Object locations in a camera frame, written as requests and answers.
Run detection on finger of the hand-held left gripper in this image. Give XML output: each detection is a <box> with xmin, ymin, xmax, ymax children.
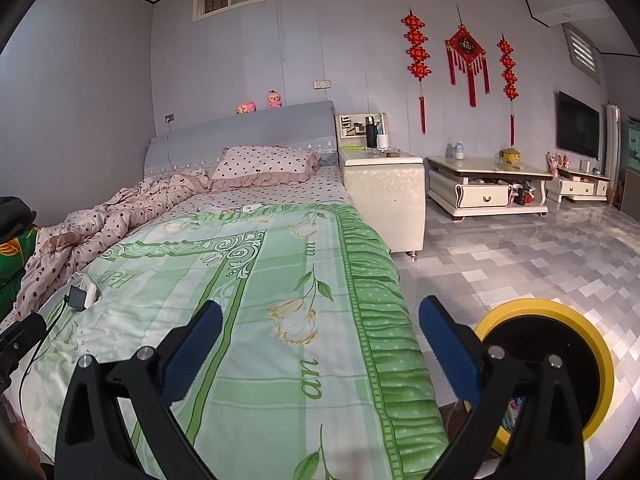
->
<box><xmin>0</xmin><ymin>312</ymin><xmax>48</xmax><ymax>377</ymax></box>

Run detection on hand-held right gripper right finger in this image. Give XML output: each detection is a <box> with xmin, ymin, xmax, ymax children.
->
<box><xmin>417</xmin><ymin>296</ymin><xmax>586</xmax><ymax>480</ymax></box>

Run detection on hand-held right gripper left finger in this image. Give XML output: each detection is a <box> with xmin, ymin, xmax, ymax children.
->
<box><xmin>55</xmin><ymin>300</ymin><xmax>224</xmax><ymax>480</ymax></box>

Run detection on yellow-rimmed trash bin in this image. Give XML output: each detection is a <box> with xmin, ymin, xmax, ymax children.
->
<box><xmin>459</xmin><ymin>298</ymin><xmax>616</xmax><ymax>456</ymax></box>

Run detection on green folded quilt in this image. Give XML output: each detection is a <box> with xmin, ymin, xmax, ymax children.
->
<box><xmin>0</xmin><ymin>227</ymin><xmax>38</xmax><ymax>306</ymax></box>

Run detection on green floral blanket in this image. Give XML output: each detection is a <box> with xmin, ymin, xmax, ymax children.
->
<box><xmin>37</xmin><ymin>205</ymin><xmax>448</xmax><ymax>480</ymax></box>

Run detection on dark folded cloth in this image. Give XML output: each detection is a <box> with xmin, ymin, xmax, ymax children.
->
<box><xmin>0</xmin><ymin>196</ymin><xmax>38</xmax><ymax>233</ymax></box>

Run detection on pink polka-dot duvet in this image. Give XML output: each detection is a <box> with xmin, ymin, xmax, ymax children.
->
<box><xmin>12</xmin><ymin>170</ymin><xmax>211</xmax><ymax>316</ymax></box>

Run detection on cream coffee table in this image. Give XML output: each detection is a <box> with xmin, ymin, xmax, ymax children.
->
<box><xmin>425</xmin><ymin>155</ymin><xmax>568</xmax><ymax>221</ymax></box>

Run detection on cream nightstand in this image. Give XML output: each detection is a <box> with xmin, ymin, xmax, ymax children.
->
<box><xmin>334</xmin><ymin>112</ymin><xmax>426</xmax><ymax>261</ymax></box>

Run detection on polka-dot pillow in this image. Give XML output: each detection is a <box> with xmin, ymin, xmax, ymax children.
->
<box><xmin>210</xmin><ymin>146</ymin><xmax>321</xmax><ymax>191</ymax></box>

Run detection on small cream cabinet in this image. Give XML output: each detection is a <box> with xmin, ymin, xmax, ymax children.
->
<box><xmin>545</xmin><ymin>167</ymin><xmax>612</xmax><ymax>203</ymax></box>

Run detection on polka-dot bed sheet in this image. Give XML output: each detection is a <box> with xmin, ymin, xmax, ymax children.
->
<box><xmin>175</xmin><ymin>165</ymin><xmax>351</xmax><ymax>216</ymax></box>

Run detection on pink figurines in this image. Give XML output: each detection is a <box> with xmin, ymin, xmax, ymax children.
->
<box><xmin>546</xmin><ymin>152</ymin><xmax>572</xmax><ymax>177</ymax></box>

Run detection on grey upholstered bed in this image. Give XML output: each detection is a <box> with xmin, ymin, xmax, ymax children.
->
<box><xmin>0</xmin><ymin>100</ymin><xmax>448</xmax><ymax>480</ymax></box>

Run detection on grey cabinet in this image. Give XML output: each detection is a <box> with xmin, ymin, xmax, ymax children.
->
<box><xmin>620</xmin><ymin>167</ymin><xmax>640</xmax><ymax>211</ymax></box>

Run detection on white standing air conditioner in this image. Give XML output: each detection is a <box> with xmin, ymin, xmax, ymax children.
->
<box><xmin>602</xmin><ymin>104</ymin><xmax>623</xmax><ymax>201</ymax></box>

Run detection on aquarium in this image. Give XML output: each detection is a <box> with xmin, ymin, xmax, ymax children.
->
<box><xmin>625</xmin><ymin>116</ymin><xmax>640</xmax><ymax>171</ymax></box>

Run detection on long red knot hanging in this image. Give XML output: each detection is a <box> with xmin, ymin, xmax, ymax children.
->
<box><xmin>400</xmin><ymin>10</ymin><xmax>433</xmax><ymax>135</ymax></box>
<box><xmin>496</xmin><ymin>35</ymin><xmax>520</xmax><ymax>146</ymax></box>

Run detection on red diamond tassel hanging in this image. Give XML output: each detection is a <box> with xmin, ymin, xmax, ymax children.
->
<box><xmin>445</xmin><ymin>6</ymin><xmax>490</xmax><ymax>108</ymax></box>

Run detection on louvred window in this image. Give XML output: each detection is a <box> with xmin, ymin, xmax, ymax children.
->
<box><xmin>562</xmin><ymin>22</ymin><xmax>601</xmax><ymax>83</ymax></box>

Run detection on black cable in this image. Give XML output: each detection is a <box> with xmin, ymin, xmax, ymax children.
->
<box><xmin>17</xmin><ymin>297</ymin><xmax>71</xmax><ymax>411</ymax></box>

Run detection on wall television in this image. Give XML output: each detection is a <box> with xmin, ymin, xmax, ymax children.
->
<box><xmin>556</xmin><ymin>91</ymin><xmax>601</xmax><ymax>160</ymax></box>

